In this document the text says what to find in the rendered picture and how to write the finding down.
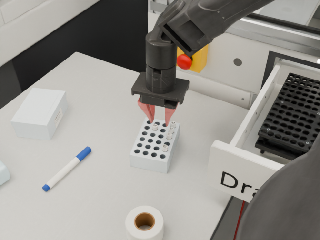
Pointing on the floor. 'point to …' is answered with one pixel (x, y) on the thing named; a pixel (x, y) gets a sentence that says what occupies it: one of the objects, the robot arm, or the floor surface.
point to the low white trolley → (113, 163)
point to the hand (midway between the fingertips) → (160, 120)
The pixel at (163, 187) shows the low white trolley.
